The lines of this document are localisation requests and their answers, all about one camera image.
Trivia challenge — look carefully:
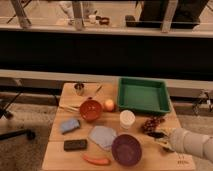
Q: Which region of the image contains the small blue cloth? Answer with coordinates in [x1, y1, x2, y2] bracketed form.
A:
[60, 119, 80, 134]

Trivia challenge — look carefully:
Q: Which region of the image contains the white plastic cup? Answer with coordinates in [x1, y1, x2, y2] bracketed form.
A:
[120, 110, 135, 129]

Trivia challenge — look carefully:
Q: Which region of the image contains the green plastic tray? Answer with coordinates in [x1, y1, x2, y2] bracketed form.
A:
[117, 77, 171, 115]

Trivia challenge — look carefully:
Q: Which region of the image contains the light blue folded cloth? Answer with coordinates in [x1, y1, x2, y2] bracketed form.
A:
[89, 126, 117, 151]

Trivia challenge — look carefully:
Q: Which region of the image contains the purple bowl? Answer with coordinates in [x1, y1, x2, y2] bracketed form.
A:
[111, 134, 142, 167]

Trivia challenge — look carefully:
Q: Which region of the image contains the metal spoon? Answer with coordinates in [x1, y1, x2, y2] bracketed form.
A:
[87, 85, 102, 100]

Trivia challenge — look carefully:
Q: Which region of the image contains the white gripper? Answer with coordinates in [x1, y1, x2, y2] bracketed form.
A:
[155, 128, 179, 152]

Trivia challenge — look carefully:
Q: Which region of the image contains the bunch of red grapes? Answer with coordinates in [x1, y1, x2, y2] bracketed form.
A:
[141, 117, 165, 134]

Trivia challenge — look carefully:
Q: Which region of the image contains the black brush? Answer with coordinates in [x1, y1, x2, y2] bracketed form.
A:
[147, 132, 165, 139]

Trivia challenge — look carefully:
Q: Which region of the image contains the orange bowl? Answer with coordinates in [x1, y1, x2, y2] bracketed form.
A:
[79, 100, 103, 122]

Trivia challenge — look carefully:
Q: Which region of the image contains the small metal cup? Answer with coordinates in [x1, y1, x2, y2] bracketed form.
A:
[74, 82, 84, 96]

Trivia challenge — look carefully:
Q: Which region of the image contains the orange carrot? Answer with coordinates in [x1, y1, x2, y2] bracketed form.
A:
[82, 155, 111, 166]

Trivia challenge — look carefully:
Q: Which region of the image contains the black sponge block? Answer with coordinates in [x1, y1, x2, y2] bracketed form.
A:
[64, 139, 87, 151]

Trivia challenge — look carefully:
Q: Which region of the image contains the wooden utensil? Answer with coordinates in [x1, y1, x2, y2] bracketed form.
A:
[59, 105, 79, 112]

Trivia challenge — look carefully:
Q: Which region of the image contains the black tripod stand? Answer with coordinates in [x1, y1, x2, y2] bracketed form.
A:
[0, 92, 36, 141]

